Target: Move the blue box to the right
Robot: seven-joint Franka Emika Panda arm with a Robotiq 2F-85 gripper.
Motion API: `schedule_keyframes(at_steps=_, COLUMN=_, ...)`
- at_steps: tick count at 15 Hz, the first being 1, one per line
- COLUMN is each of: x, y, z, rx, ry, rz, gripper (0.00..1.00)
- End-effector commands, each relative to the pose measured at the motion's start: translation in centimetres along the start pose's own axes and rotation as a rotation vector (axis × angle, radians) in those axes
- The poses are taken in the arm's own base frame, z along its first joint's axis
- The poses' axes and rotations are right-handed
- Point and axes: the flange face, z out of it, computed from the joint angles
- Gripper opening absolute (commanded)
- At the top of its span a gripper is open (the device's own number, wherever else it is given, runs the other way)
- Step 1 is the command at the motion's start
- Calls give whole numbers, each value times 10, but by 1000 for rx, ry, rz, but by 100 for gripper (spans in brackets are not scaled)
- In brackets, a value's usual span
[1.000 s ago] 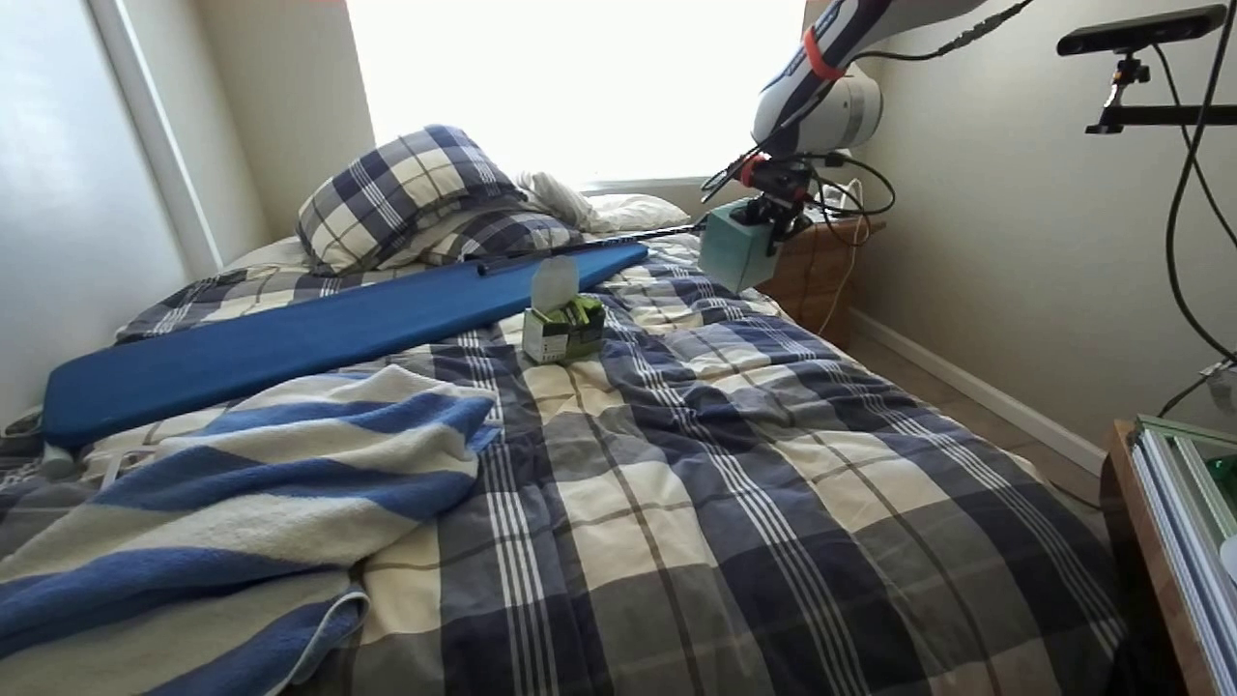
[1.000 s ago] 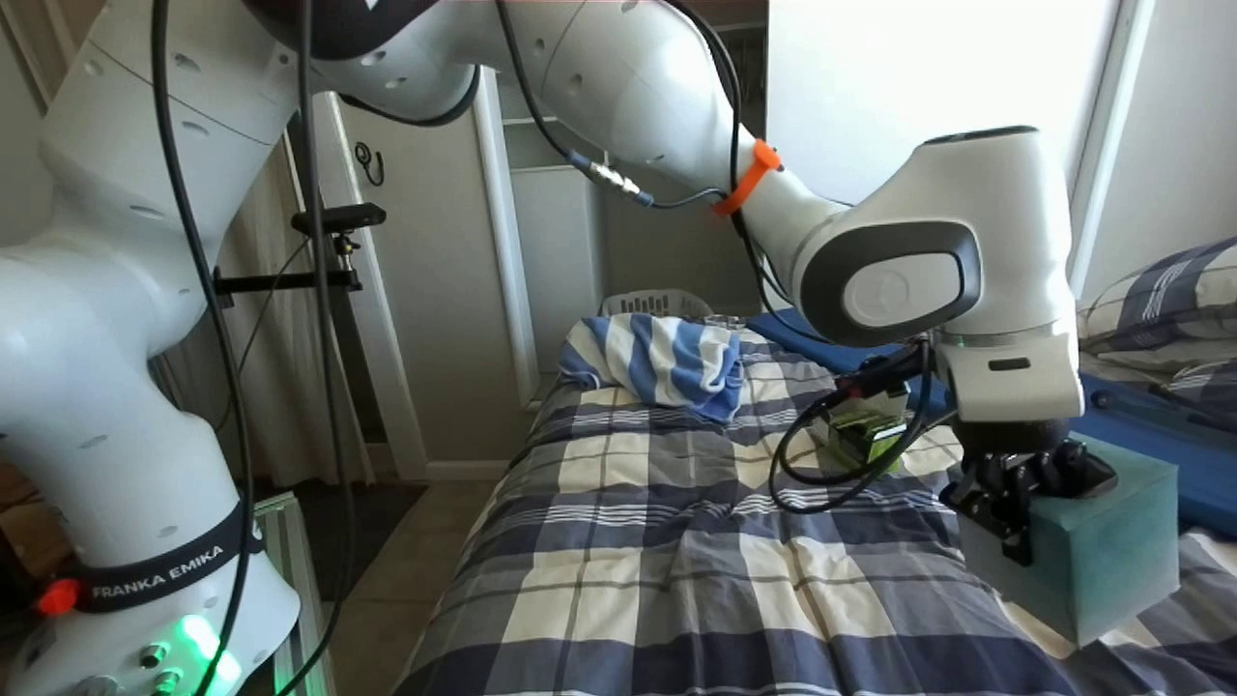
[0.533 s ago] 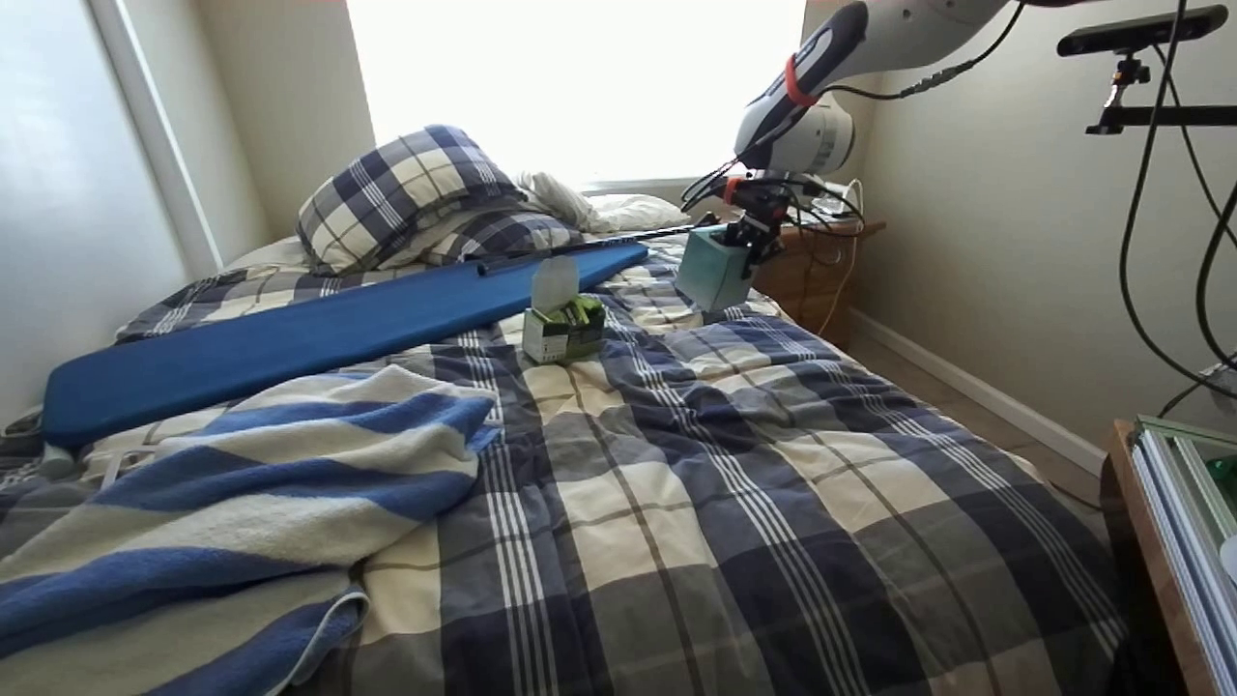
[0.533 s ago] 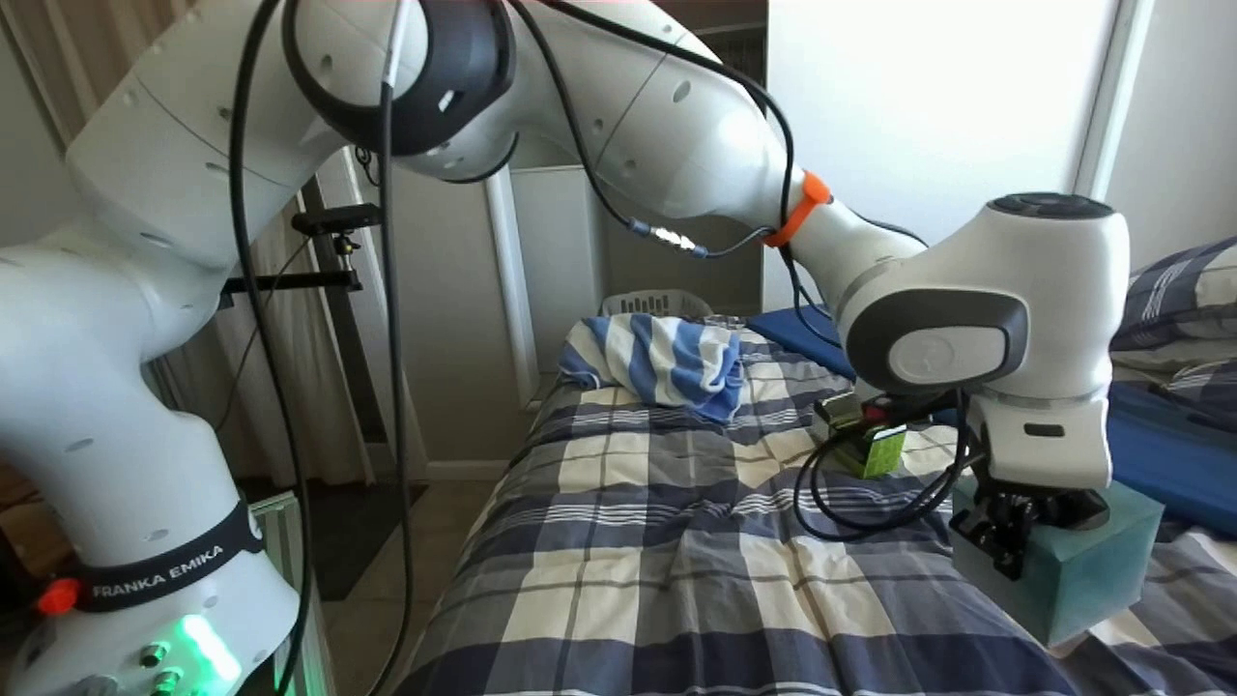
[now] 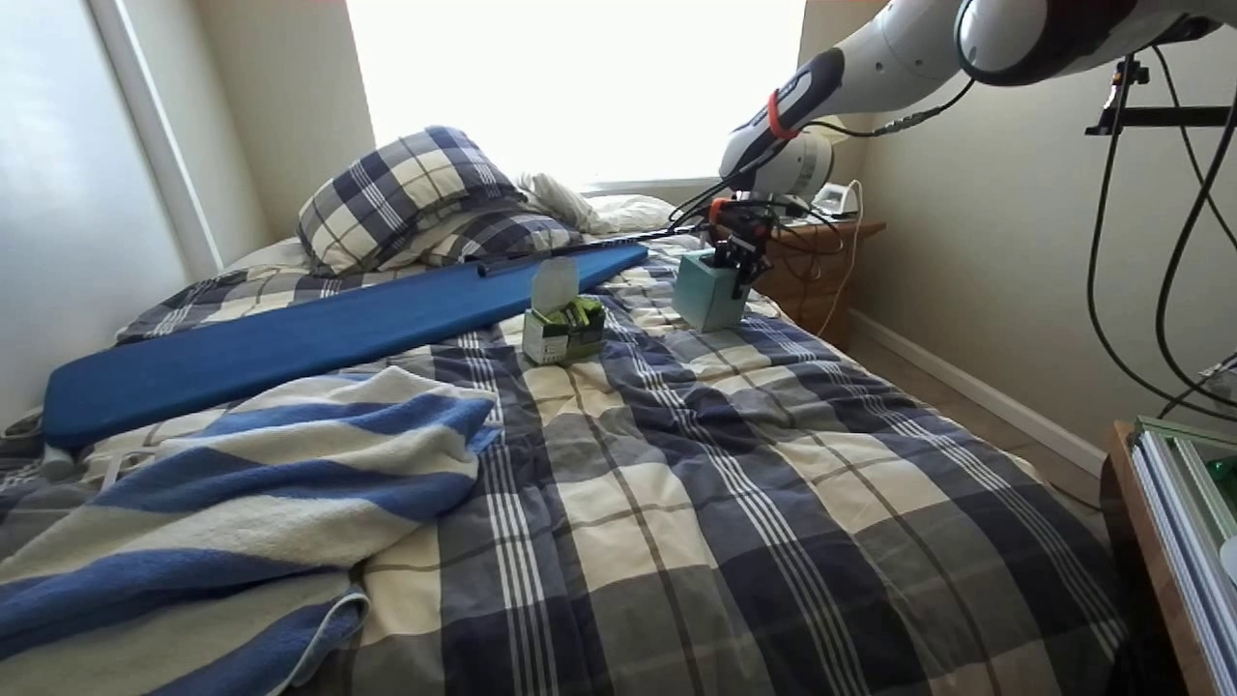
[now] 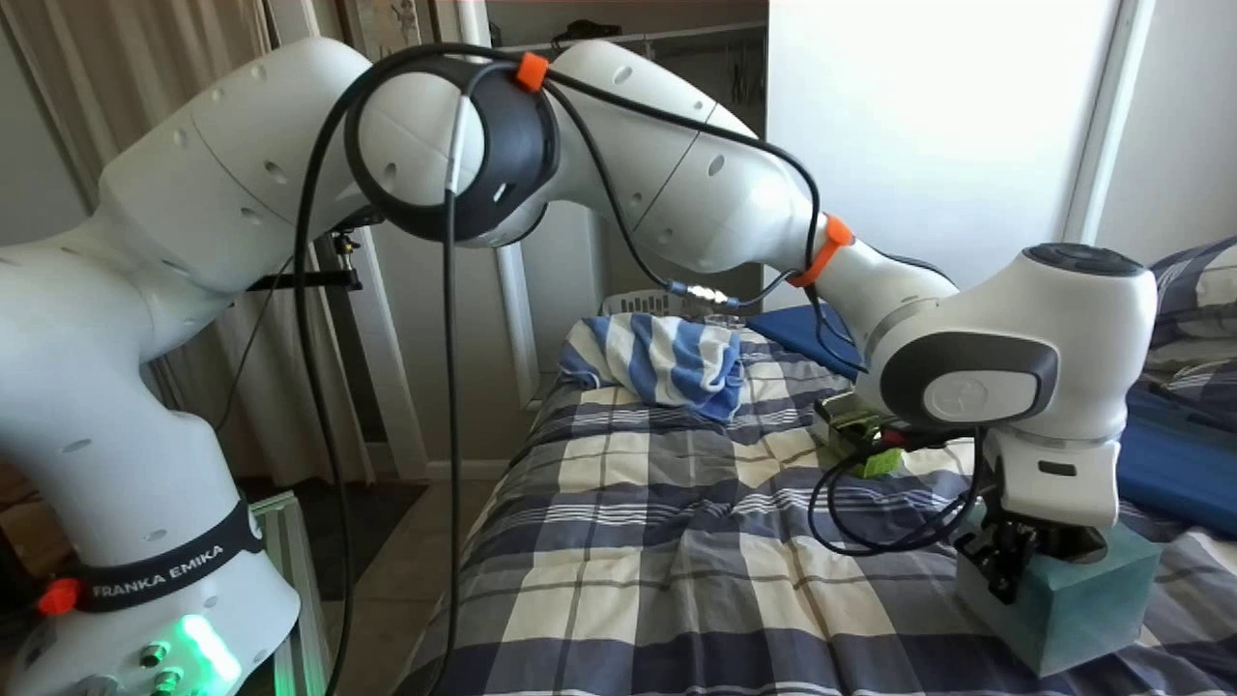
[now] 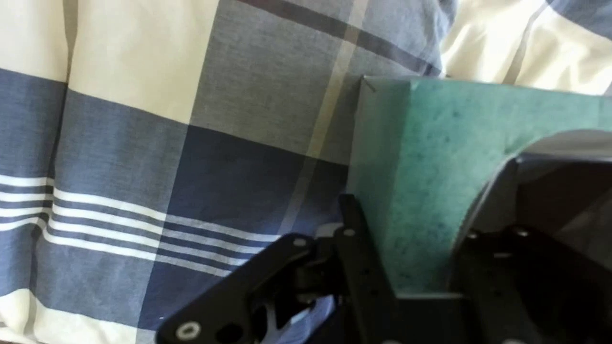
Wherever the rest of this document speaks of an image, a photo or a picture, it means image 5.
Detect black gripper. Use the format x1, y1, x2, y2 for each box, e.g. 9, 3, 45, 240
702, 190, 784, 304

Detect teal blue box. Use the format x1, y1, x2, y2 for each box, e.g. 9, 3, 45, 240
667, 247, 753, 337

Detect green white tissue box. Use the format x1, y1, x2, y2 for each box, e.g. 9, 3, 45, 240
519, 256, 612, 369

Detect wooden nightstand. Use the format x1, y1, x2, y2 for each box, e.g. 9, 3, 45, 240
753, 212, 890, 345

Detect white desk phone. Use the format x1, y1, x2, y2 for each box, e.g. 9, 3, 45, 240
810, 176, 865, 225

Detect white pillow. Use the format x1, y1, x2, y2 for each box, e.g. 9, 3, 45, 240
519, 168, 681, 240

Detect flat plaid pillow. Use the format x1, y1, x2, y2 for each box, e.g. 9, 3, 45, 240
416, 207, 582, 269

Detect white baseboard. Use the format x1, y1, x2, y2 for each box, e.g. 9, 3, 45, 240
844, 304, 1108, 480

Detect blue white plaid duvet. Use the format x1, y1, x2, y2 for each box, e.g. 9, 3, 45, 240
0, 226, 1139, 696

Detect bright window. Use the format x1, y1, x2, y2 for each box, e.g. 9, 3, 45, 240
344, 0, 810, 193

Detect large plaid pillow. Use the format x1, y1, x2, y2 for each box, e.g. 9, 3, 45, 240
293, 124, 532, 277

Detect long blue padded board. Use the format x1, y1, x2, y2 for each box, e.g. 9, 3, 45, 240
40, 240, 654, 451

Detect wooden side table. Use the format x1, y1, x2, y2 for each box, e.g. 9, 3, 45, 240
1097, 417, 1237, 696

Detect green framed glass panel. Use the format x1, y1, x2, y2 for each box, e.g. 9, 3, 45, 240
1137, 413, 1237, 652

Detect blue cream striped blanket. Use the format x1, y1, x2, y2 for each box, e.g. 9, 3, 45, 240
0, 359, 501, 696

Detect red cable strap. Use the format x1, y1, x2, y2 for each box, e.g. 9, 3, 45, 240
760, 83, 797, 146

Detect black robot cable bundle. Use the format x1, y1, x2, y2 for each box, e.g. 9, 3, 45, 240
663, 74, 980, 240

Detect black hanging cable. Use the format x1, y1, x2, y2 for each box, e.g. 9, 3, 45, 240
1150, 121, 1237, 417

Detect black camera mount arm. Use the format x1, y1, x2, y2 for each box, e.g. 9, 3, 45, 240
1081, 51, 1237, 137

